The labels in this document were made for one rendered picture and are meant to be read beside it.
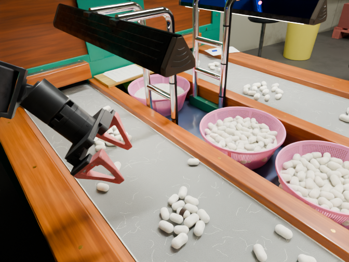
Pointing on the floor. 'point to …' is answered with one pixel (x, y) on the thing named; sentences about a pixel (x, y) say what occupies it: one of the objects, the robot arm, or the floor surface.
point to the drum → (299, 41)
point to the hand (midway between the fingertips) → (123, 161)
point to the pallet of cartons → (339, 32)
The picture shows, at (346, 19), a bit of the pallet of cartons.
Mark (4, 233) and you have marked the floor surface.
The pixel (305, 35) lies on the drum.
